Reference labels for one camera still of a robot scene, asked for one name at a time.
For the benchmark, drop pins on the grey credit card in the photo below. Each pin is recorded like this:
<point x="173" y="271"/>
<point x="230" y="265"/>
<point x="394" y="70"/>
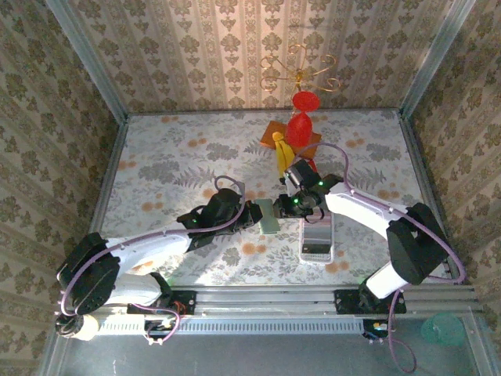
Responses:
<point x="317" y="233"/>

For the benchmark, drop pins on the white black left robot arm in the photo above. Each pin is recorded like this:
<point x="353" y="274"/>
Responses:
<point x="156" y="244"/>

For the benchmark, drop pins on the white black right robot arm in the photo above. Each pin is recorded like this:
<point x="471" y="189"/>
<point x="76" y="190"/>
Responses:
<point x="352" y="203"/>

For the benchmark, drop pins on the red gold packet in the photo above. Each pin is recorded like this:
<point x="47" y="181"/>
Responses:
<point x="312" y="165"/>

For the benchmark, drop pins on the yellow banana toy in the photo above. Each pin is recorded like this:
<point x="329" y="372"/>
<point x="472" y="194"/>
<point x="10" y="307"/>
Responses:
<point x="283" y="154"/>

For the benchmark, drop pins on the white mobile phone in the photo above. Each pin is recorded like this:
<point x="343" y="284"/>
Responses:
<point x="317" y="258"/>

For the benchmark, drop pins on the orange wooden board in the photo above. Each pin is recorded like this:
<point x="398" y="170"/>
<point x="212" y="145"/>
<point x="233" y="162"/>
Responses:
<point x="272" y="135"/>

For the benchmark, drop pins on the green plastic cup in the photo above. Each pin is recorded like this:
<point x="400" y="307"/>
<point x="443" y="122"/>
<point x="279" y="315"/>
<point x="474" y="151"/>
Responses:
<point x="442" y="330"/>

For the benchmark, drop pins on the cream bottle with black cap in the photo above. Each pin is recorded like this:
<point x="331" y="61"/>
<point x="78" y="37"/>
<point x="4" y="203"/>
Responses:
<point x="80" y="328"/>

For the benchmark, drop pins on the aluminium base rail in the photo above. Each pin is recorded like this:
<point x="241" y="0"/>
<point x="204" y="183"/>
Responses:
<point x="266" y="299"/>

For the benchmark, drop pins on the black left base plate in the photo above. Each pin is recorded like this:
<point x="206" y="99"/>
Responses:
<point x="184" y="303"/>

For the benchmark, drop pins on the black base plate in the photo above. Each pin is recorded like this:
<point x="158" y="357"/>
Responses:
<point x="184" y="303"/>
<point x="348" y="302"/>

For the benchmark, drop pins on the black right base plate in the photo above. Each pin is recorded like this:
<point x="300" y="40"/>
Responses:
<point x="348" y="302"/>

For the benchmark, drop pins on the metal table side rail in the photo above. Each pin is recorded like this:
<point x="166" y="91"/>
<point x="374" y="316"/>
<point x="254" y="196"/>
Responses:
<point x="110" y="172"/>
<point x="430" y="196"/>

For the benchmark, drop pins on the metal frame post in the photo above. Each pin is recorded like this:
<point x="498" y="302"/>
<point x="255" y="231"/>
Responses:
<point x="88" y="58"/>
<point x="435" y="58"/>

